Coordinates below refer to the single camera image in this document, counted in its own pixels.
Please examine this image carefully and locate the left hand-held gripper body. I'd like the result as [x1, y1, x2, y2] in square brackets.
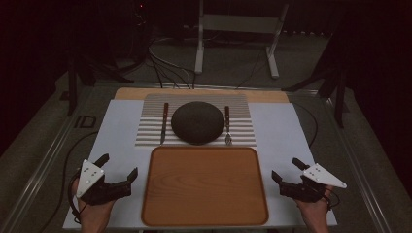
[75, 158, 134, 207]

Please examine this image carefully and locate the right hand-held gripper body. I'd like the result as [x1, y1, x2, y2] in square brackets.
[279, 162, 348, 204]

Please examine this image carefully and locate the person's right hand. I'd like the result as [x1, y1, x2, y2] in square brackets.
[293, 185, 335, 228]

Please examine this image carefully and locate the person's left hand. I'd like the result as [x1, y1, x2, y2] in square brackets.
[71, 179, 117, 228]

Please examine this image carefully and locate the striped placemat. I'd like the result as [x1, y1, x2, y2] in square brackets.
[134, 93, 258, 148]

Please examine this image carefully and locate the brown wooden tray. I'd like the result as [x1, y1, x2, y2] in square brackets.
[141, 146, 270, 227]

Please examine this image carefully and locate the black stand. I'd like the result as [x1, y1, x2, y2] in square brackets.
[281, 30, 351, 129]
[58, 48, 135, 117]

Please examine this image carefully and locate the dark round plate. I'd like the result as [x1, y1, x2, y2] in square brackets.
[170, 100, 225, 146]

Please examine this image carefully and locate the dark equipment rack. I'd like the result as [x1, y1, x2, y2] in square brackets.
[127, 0, 155, 67]

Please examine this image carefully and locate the white metal stand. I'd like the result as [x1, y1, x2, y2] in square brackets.
[193, 0, 291, 80]

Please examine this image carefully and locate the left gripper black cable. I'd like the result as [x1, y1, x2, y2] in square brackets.
[38, 130, 99, 233]

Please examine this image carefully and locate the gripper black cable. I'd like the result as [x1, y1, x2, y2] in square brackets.
[292, 102, 320, 150]
[38, 130, 99, 233]

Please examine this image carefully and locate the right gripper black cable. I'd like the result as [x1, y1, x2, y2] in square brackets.
[292, 102, 320, 150]

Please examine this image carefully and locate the wooden-handled knife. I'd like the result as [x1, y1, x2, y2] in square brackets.
[159, 102, 170, 146]

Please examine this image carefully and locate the wooden-handled fork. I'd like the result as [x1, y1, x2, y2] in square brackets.
[223, 105, 233, 146]

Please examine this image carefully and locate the thin black floor cable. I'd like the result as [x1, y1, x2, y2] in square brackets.
[235, 48, 270, 90]

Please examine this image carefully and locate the bundle of floor cables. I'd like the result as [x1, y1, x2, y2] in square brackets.
[148, 36, 197, 90]

